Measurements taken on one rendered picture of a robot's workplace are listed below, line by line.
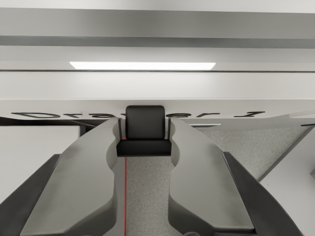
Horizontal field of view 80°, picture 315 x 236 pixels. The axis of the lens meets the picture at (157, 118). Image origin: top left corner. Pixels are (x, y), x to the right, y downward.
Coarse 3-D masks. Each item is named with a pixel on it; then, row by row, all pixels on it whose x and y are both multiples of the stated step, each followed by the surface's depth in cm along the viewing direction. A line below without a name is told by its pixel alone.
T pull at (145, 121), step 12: (132, 108) 13; (144, 108) 13; (156, 108) 13; (132, 120) 13; (144, 120) 13; (156, 120) 13; (132, 132) 13; (144, 132) 13; (156, 132) 13; (120, 144) 13; (132, 144) 13; (144, 144) 13; (156, 144) 13; (168, 144) 13; (120, 156) 13; (132, 156) 13; (144, 156) 13
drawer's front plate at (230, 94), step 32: (0, 96) 11; (32, 96) 11; (64, 96) 11; (96, 96) 11; (128, 96) 11; (160, 96) 12; (192, 96) 12; (224, 96) 12; (256, 96) 12; (288, 96) 12
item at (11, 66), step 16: (0, 64) 10; (16, 64) 10; (32, 64) 10; (48, 64) 11; (64, 64) 11; (224, 64) 11; (240, 64) 11; (256, 64) 11; (272, 64) 11; (288, 64) 11; (304, 64) 11
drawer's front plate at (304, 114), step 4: (296, 112) 22; (300, 112) 21; (304, 112) 20; (308, 112) 20; (312, 112) 19; (292, 116) 22; (296, 116) 22; (300, 116) 21; (304, 116) 21; (308, 116) 21; (312, 116) 22
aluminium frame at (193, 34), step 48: (0, 0) 6; (48, 0) 6; (96, 0) 6; (144, 0) 6; (192, 0) 6; (240, 0) 6; (288, 0) 6; (0, 48) 8; (48, 48) 8; (96, 48) 8; (144, 48) 8; (192, 48) 8; (240, 48) 8; (288, 48) 8
